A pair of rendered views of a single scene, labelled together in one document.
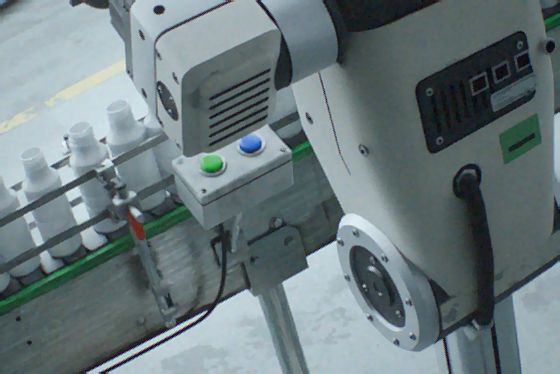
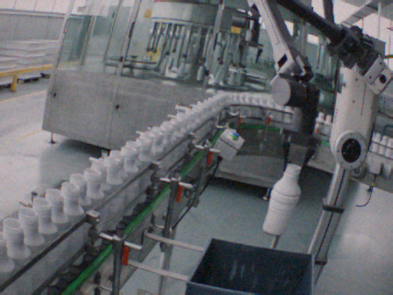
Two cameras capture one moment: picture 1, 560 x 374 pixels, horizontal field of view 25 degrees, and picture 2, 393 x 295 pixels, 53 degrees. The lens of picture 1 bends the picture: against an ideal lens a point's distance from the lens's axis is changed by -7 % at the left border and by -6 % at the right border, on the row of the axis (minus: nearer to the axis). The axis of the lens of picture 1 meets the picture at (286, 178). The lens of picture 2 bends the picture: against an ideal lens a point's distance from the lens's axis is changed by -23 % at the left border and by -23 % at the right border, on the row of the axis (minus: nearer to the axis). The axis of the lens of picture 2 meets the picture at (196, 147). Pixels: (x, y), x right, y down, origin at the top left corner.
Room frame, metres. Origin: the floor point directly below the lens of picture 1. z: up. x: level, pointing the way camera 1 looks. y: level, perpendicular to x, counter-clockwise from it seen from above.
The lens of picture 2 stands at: (0.69, 1.65, 1.45)
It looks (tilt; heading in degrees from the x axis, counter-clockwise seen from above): 13 degrees down; 302
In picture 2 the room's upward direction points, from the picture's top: 11 degrees clockwise
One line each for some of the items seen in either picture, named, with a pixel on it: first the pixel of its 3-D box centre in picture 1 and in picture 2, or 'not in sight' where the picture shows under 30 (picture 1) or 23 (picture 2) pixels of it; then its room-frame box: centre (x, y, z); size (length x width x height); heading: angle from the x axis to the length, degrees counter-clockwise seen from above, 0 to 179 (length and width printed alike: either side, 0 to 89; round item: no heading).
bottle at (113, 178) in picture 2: not in sight; (108, 194); (1.36, 0.89, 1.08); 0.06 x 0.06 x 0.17
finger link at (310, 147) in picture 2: not in sight; (299, 154); (1.04, 0.65, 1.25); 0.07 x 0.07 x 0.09; 22
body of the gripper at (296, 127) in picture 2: not in sight; (303, 123); (1.05, 0.66, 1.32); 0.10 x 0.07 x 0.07; 22
